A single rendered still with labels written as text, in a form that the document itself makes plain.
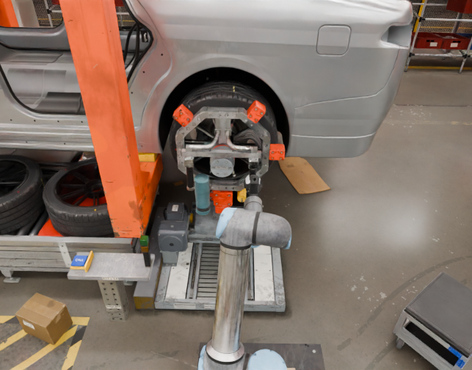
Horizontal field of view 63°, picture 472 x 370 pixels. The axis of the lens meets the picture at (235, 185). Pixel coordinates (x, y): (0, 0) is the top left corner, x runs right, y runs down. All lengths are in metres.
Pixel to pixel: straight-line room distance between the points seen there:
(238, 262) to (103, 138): 0.88
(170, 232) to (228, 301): 1.03
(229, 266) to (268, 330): 1.10
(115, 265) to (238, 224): 1.04
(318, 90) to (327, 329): 1.40
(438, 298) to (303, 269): 0.86
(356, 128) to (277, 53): 0.67
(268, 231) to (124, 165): 0.88
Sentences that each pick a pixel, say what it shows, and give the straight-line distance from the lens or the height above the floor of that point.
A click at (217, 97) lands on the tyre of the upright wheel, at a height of 1.17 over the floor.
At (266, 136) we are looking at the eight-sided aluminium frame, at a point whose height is 0.97.
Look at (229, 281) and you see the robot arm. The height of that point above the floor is 0.95.
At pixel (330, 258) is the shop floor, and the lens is 2.89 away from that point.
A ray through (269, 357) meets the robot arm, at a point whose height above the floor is 0.64.
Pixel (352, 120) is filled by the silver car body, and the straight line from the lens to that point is 2.41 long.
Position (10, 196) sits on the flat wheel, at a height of 0.50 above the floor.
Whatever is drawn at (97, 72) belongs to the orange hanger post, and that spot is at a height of 1.47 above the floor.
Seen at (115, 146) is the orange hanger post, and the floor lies 1.11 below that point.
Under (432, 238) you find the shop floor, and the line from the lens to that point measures 3.33.
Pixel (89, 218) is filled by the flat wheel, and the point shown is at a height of 0.48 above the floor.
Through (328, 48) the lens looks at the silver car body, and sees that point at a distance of 2.20.
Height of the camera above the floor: 2.07
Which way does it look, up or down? 37 degrees down
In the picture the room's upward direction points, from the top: 1 degrees clockwise
